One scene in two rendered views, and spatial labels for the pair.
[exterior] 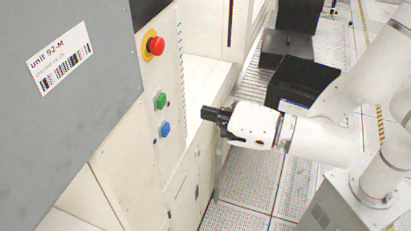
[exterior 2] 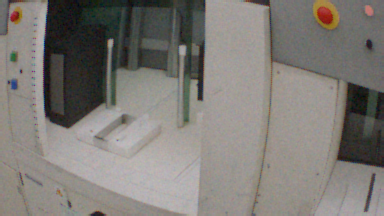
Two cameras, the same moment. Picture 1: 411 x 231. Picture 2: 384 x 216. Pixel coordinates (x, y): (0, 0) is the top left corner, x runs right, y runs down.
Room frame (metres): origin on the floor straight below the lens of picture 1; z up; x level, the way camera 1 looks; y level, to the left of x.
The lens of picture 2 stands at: (1.18, -1.18, 1.59)
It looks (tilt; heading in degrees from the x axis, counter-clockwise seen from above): 23 degrees down; 94
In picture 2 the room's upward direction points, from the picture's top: 2 degrees clockwise
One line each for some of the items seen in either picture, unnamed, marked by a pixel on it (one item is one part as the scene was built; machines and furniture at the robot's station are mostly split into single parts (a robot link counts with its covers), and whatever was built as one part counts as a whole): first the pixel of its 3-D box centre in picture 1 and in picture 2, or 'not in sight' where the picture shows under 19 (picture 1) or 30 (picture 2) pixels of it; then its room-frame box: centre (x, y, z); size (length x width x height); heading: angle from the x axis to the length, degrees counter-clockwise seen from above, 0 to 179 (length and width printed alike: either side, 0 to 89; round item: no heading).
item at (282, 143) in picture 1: (284, 133); not in sight; (0.39, -0.17, 1.20); 0.09 x 0.03 x 0.08; 160
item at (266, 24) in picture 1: (287, 106); not in sight; (1.37, -0.56, 0.38); 1.30 x 0.60 x 0.76; 160
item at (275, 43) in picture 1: (286, 47); not in sight; (1.37, -0.46, 0.83); 0.29 x 0.29 x 0.13; 77
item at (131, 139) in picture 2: not in sight; (115, 129); (0.86, 0.29, 0.89); 0.22 x 0.21 x 0.04; 70
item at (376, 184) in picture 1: (384, 172); not in sight; (0.51, -0.63, 0.85); 0.19 x 0.19 x 0.18
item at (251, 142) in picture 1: (256, 125); not in sight; (0.41, -0.11, 1.20); 0.11 x 0.10 x 0.07; 70
